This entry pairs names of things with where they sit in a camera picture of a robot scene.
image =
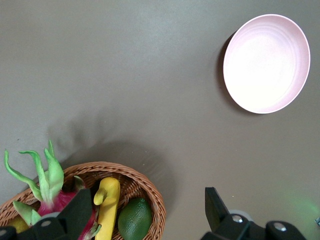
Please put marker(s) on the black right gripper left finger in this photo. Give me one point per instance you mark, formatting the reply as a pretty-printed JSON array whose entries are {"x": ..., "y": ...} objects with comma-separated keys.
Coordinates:
[{"x": 75, "y": 215}]

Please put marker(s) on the brown wicker basket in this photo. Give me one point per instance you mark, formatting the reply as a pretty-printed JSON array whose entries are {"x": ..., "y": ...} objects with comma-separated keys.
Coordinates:
[{"x": 147, "y": 190}]

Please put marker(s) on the brown table cover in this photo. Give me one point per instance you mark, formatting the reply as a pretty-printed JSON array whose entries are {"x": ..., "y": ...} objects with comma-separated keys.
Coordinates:
[{"x": 125, "y": 75}]

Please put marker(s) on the yellow banana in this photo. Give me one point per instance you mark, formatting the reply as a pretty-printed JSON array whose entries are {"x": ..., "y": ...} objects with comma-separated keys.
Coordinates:
[{"x": 108, "y": 207}]

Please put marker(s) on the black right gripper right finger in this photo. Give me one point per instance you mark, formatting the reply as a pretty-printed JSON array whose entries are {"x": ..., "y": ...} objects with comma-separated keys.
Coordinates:
[{"x": 220, "y": 220}]

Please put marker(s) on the pink dragon fruit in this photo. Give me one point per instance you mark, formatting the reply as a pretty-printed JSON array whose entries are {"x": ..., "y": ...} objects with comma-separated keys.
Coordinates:
[{"x": 51, "y": 175}]

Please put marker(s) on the green avocado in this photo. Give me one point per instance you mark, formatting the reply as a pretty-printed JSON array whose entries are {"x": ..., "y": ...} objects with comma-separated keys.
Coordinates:
[{"x": 135, "y": 218}]

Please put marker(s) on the pink plate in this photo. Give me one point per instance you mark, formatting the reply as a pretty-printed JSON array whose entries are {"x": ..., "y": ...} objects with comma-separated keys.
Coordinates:
[{"x": 266, "y": 65}]

